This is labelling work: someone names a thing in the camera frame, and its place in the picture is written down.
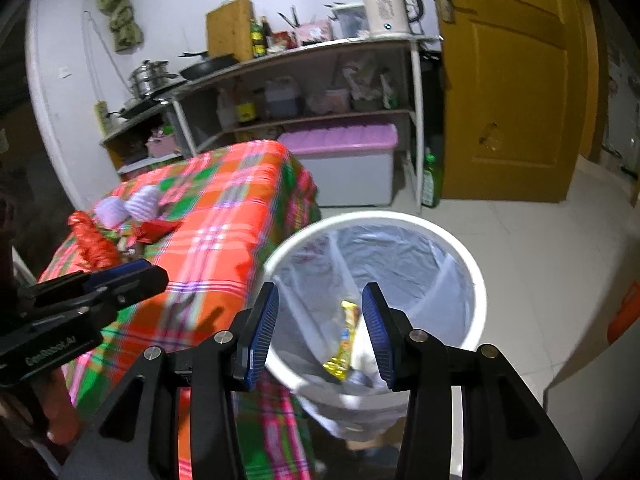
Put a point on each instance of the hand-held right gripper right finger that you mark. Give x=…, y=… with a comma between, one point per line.
x=377, y=340

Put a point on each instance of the white round trash bin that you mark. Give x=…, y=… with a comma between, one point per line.
x=400, y=217

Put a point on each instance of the yellow snack wrapper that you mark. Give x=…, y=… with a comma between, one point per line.
x=345, y=340

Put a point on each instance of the person's left hand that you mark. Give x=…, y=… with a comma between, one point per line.
x=57, y=410

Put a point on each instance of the dark sauce bottle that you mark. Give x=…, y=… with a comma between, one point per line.
x=268, y=35

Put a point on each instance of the wooden cutting board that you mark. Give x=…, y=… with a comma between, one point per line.
x=230, y=27

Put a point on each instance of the green plastic bottle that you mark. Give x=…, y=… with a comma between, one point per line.
x=431, y=185

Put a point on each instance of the clear plastic container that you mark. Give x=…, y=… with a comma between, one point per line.
x=350, y=22

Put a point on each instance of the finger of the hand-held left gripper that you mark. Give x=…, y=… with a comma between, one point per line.
x=127, y=267
x=145, y=282

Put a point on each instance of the small purple foam fruit net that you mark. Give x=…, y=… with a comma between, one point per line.
x=111, y=211

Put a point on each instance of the green hanging cloth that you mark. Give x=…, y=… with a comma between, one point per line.
x=117, y=10

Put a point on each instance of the tall metal shelf rack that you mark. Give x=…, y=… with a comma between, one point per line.
x=410, y=125

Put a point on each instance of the yellow wooden door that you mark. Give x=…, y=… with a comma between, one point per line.
x=510, y=85

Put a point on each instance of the clear plastic bin liner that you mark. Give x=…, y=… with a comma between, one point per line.
x=390, y=260

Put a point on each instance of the purple lid storage box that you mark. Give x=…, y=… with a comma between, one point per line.
x=345, y=160

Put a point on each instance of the grey plastic jug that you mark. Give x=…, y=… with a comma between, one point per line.
x=284, y=100

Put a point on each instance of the plaid tablecloth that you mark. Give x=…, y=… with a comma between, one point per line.
x=225, y=220

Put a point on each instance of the red wrapper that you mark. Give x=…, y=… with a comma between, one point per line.
x=92, y=242

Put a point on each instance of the yellow label oil bottle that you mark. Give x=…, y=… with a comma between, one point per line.
x=245, y=110

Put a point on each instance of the yellowed power strip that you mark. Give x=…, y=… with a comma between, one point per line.
x=102, y=117

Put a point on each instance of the steel steamer pot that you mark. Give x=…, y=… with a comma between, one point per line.
x=147, y=80

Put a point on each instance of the black frying pan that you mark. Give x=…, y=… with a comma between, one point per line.
x=205, y=67

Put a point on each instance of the pink plastic basket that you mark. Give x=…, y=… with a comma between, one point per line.
x=162, y=146

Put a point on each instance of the large purple foam fruit net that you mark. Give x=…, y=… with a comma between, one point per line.
x=143, y=202

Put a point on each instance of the orange plastic item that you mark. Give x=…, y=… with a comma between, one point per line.
x=625, y=315

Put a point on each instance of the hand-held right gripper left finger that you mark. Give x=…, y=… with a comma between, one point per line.
x=262, y=335

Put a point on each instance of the pink utensil holder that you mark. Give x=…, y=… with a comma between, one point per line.
x=315, y=32

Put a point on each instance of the white electric kettle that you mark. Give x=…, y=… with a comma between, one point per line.
x=385, y=10

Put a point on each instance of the red packet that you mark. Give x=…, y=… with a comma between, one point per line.
x=155, y=230

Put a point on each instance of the low shelf unit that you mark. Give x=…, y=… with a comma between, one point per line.
x=112, y=142

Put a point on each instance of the black induction cooktop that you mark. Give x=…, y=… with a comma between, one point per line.
x=145, y=104

